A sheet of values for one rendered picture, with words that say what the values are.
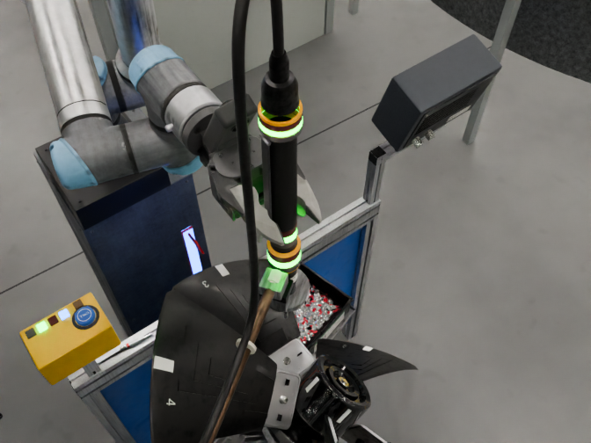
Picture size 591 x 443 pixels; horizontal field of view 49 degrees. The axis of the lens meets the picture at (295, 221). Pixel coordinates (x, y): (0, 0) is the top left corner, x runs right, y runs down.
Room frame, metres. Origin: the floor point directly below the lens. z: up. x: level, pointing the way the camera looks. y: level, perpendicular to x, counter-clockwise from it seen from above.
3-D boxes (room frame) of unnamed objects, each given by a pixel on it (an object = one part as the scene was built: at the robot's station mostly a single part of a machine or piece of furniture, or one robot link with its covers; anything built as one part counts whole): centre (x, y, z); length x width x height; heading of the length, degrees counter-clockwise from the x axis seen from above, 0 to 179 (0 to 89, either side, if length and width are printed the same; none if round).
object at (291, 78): (0.44, 0.01, 1.66); 0.04 x 0.04 x 0.46
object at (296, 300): (0.43, 0.02, 1.50); 0.09 x 0.07 x 0.10; 161
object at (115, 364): (0.79, 0.14, 0.82); 0.90 x 0.04 x 0.08; 126
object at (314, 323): (0.70, -0.01, 0.84); 0.19 x 0.14 x 0.04; 140
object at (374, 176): (1.04, -0.20, 0.96); 0.03 x 0.03 x 0.20; 36
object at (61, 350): (0.56, 0.47, 1.02); 0.16 x 0.10 x 0.11; 126
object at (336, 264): (0.79, 0.14, 0.45); 0.82 x 0.01 x 0.66; 126
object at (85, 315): (0.59, 0.43, 1.08); 0.04 x 0.04 x 0.02
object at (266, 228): (0.43, 0.04, 1.64); 0.09 x 0.03 x 0.06; 25
